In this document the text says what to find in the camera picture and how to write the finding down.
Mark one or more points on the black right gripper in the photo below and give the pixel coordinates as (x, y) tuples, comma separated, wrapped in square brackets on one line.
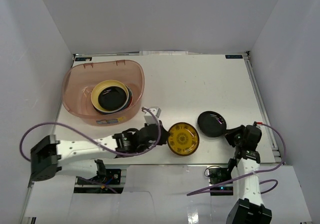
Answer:
[(229, 134)]

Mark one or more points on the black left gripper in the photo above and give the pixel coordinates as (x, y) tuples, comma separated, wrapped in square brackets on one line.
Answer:
[(161, 134)]

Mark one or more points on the brown and yellow patterned plate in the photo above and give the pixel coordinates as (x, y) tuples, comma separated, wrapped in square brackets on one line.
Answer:
[(183, 139)]

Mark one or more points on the black plate with iridescent rim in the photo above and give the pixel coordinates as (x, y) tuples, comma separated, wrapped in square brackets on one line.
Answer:
[(211, 124)]

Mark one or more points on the dark teal ceramic plate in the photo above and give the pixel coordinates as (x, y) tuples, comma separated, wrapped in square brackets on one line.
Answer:
[(130, 96)]

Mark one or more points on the black glossy plate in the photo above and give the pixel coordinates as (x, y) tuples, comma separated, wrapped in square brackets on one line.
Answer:
[(112, 98)]

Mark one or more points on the cream plate with black patch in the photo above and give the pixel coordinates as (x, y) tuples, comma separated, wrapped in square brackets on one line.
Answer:
[(126, 104)]

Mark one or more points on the light blue plate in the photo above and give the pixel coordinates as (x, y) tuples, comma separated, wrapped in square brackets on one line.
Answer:
[(110, 112)]

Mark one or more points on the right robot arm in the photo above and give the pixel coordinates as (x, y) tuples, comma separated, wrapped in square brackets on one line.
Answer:
[(243, 168)]

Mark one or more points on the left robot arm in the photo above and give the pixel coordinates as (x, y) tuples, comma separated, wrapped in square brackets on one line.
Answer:
[(50, 156)]

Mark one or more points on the pink translucent plastic bin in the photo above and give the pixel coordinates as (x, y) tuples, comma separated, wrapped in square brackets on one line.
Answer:
[(81, 79)]

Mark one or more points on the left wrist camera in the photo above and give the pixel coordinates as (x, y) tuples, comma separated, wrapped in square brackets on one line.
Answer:
[(151, 115)]

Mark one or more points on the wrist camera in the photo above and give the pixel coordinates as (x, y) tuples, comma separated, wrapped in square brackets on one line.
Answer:
[(257, 124), (151, 115)]

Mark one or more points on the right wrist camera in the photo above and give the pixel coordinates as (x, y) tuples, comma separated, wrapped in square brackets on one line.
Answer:
[(257, 124)]

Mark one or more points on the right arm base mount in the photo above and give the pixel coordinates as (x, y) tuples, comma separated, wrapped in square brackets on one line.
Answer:
[(217, 174)]

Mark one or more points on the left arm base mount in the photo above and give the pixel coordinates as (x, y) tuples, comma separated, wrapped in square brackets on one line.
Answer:
[(111, 177)]

